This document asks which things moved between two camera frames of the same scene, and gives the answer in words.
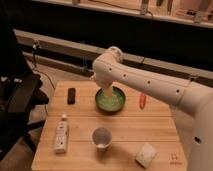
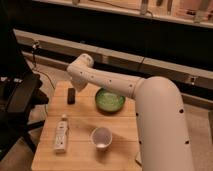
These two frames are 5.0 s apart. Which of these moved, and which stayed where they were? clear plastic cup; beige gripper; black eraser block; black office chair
Moved: beige gripper
Stayed: black office chair; black eraser block; clear plastic cup
